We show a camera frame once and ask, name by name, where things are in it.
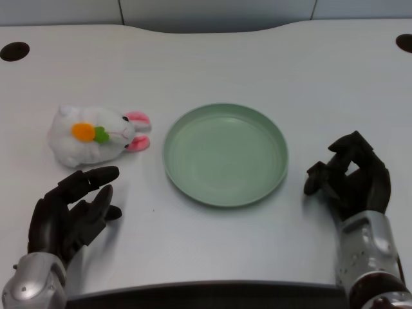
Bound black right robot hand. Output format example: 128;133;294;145
303;130;392;223

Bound white plush rabbit doll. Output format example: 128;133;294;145
47;104;152;169

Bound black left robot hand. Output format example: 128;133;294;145
27;165;123;268

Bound green round plate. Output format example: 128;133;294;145
162;102;290;209

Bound black table grommet hole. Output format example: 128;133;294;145
0;41;31;62
395;33;412;54

